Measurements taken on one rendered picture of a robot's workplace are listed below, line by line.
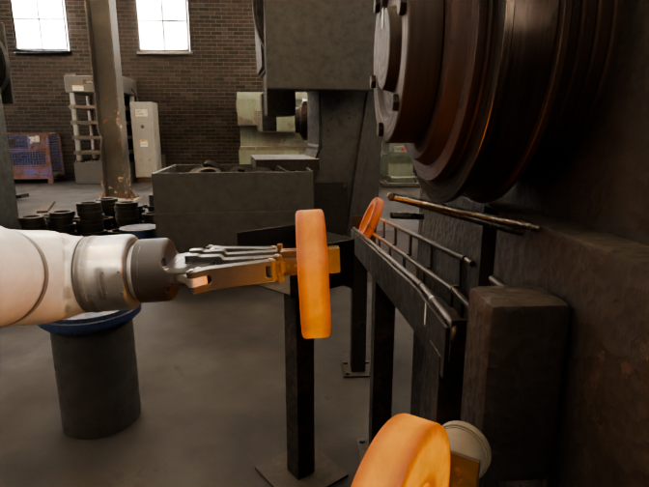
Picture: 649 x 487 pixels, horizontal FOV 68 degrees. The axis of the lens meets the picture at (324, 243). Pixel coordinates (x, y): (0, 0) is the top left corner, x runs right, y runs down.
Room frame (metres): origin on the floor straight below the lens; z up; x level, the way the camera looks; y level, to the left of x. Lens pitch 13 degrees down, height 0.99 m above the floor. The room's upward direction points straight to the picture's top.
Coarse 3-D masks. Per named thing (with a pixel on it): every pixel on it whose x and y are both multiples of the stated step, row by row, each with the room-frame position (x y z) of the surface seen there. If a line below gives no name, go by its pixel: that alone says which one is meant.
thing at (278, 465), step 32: (352, 256) 1.23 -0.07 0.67; (288, 288) 1.18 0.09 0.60; (352, 288) 1.24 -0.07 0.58; (288, 320) 1.25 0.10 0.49; (288, 352) 1.25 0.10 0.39; (288, 384) 1.25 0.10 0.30; (288, 416) 1.25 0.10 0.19; (288, 448) 1.25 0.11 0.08; (288, 480) 1.21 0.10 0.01; (320, 480) 1.21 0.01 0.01
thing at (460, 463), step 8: (456, 456) 0.37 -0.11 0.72; (464, 456) 0.37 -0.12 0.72; (456, 464) 0.37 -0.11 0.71; (464, 464) 0.36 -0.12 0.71; (472, 464) 0.36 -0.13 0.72; (480, 464) 0.36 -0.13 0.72; (456, 472) 0.37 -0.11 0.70; (464, 472) 0.36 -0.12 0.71; (472, 472) 0.36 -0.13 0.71; (456, 480) 0.37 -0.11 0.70; (464, 480) 0.36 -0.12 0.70; (472, 480) 0.36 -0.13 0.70
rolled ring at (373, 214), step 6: (378, 198) 1.87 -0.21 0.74; (372, 204) 1.91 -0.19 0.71; (378, 204) 1.83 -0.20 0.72; (366, 210) 1.97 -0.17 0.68; (372, 210) 1.94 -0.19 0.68; (378, 210) 1.81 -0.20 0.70; (366, 216) 1.95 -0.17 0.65; (372, 216) 1.80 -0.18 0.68; (378, 216) 1.80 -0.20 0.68; (366, 222) 1.94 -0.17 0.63; (372, 222) 1.80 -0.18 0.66; (360, 228) 1.92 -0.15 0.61; (366, 228) 1.80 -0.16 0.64; (372, 228) 1.80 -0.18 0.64; (366, 234) 1.81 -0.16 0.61
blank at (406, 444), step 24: (384, 432) 0.31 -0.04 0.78; (408, 432) 0.31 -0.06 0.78; (432, 432) 0.32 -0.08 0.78; (384, 456) 0.29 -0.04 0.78; (408, 456) 0.29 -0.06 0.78; (432, 456) 0.32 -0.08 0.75; (360, 480) 0.28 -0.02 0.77; (384, 480) 0.27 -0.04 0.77; (408, 480) 0.28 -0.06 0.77; (432, 480) 0.32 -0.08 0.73
